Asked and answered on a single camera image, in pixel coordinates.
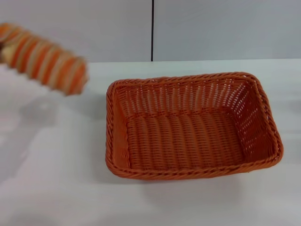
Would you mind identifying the orange woven plastic basket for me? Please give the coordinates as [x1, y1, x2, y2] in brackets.
[104, 72, 284, 181]

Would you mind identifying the orange cream striped toy bread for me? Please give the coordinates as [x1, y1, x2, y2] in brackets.
[0, 22, 90, 97]

